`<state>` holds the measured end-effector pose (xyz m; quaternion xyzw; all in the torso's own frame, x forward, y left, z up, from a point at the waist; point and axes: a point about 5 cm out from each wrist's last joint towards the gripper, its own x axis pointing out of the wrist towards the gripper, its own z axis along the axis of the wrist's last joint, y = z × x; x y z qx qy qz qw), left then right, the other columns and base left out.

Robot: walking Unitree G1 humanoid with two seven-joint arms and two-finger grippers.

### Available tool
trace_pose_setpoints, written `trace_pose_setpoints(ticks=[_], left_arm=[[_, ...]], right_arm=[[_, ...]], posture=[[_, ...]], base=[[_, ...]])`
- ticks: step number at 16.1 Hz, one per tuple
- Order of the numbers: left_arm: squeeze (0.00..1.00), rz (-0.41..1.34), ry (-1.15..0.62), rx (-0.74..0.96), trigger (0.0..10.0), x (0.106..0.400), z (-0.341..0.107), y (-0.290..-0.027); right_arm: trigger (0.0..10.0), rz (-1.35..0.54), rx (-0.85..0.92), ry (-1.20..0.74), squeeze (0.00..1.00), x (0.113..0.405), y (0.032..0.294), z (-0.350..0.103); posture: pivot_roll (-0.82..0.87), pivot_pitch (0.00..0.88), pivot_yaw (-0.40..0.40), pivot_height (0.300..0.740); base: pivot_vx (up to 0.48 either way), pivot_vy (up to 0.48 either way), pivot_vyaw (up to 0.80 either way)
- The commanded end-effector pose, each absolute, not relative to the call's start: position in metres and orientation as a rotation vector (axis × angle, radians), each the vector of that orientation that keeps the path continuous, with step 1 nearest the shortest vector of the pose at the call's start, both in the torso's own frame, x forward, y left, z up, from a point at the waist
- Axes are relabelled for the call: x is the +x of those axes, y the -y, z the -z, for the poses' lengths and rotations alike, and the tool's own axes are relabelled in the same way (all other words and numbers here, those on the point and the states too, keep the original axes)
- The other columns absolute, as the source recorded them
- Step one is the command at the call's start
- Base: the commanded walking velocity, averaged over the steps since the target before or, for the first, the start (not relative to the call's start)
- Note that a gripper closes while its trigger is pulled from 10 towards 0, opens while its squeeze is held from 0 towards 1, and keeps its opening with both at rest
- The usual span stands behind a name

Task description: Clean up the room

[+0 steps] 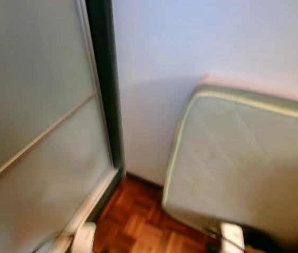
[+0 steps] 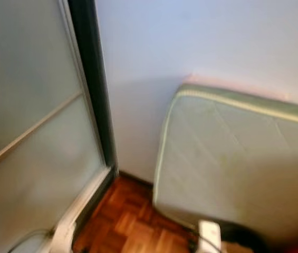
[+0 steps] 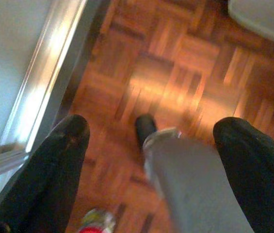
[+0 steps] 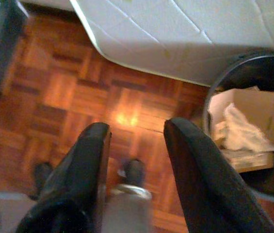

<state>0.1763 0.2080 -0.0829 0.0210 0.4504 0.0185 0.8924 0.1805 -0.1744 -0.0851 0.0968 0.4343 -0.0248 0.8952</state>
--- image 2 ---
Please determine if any frosted glass sliding door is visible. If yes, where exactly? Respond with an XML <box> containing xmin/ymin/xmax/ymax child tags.
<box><xmin>0</xmin><ymin>0</ymin><xmax>110</xmax><ymax>253</ymax></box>

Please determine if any quilted white mattress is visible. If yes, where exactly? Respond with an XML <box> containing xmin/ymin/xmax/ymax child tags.
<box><xmin>152</xmin><ymin>83</ymin><xmax>298</xmax><ymax>248</ymax></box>

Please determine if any black door frame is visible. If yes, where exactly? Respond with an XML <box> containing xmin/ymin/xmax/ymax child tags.
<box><xmin>67</xmin><ymin>0</ymin><xmax>119</xmax><ymax>232</ymax></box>

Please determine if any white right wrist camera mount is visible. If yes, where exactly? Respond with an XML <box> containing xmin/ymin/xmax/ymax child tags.
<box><xmin>198</xmin><ymin>220</ymin><xmax>223</xmax><ymax>253</ymax></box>

